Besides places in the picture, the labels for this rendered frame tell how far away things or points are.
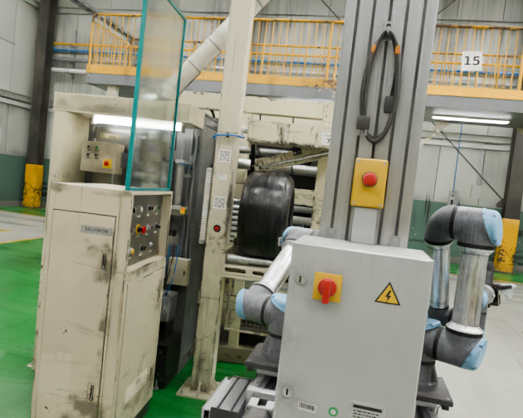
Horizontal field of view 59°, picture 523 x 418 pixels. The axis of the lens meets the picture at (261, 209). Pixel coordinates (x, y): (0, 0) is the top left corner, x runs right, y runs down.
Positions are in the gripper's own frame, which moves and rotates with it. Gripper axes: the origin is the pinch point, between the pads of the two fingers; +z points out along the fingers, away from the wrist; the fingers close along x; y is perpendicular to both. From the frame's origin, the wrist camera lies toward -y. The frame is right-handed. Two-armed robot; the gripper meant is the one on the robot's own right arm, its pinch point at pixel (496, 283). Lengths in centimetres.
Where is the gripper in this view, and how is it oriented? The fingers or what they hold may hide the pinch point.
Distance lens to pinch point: 217.1
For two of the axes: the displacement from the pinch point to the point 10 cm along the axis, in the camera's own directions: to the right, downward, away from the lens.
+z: 6.2, 0.3, 7.9
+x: 7.9, -0.2, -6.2
